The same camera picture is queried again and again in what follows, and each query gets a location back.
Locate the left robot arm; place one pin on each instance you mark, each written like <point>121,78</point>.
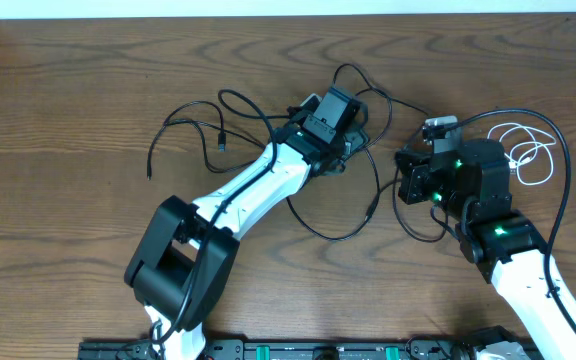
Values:
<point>182,263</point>

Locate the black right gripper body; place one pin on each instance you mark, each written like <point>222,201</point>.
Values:
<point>436,186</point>

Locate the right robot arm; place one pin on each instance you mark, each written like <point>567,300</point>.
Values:
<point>511,255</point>

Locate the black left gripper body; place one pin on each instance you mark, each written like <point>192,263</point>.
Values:
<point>357,138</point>

